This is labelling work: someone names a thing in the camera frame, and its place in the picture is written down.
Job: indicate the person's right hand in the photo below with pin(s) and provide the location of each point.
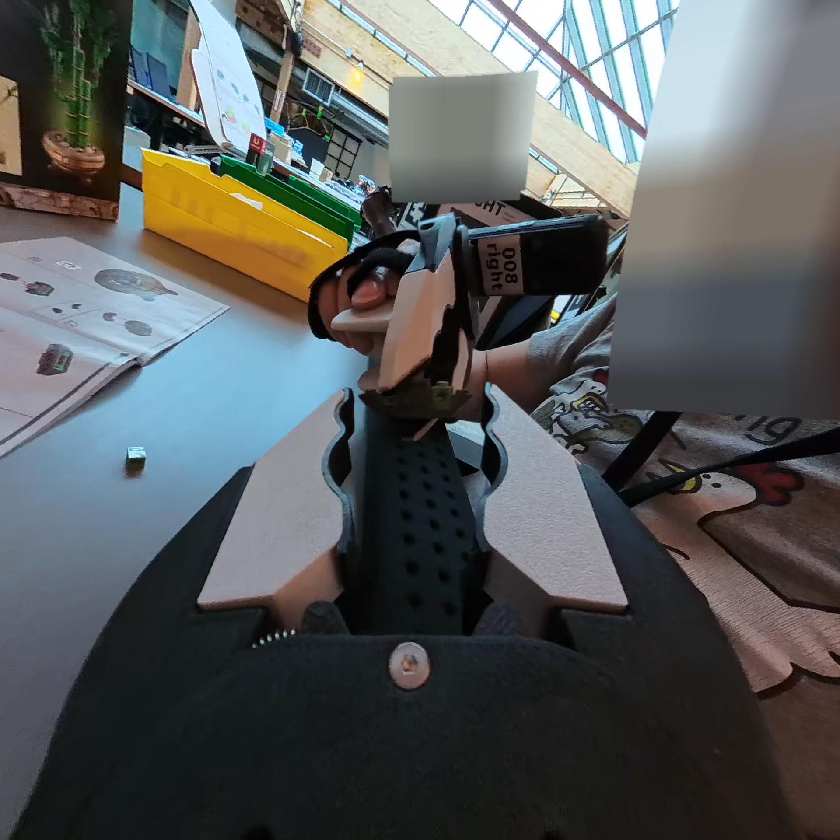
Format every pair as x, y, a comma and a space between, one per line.
361, 292

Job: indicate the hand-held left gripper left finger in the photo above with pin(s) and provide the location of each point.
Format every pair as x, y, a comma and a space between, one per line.
282, 525

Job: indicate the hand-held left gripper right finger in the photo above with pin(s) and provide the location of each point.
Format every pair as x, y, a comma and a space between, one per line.
558, 525

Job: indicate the white instruction board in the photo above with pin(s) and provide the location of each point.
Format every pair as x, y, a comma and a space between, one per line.
229, 72

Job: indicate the green plastic bin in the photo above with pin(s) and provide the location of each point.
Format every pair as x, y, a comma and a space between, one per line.
308, 200

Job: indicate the red and green small box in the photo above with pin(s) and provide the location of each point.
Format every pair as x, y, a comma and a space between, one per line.
260, 152

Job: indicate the open instruction booklet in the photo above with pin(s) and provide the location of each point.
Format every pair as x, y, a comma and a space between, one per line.
85, 308

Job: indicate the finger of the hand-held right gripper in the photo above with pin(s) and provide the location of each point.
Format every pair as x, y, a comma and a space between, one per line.
469, 358
413, 321

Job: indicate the person's right forearm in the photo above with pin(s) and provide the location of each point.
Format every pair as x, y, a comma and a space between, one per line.
564, 341

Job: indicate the small green toy brick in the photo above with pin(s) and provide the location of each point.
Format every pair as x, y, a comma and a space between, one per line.
135, 458

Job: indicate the chicken print shirt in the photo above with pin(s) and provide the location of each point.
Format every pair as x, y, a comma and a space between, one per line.
754, 564

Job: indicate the black bamboo brick set box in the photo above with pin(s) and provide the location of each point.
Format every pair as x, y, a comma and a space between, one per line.
65, 98

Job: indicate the dark toy brick assembly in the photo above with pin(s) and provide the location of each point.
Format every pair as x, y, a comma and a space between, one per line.
407, 401

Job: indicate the yellow plastic bin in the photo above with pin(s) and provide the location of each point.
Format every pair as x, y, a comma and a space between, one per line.
229, 226

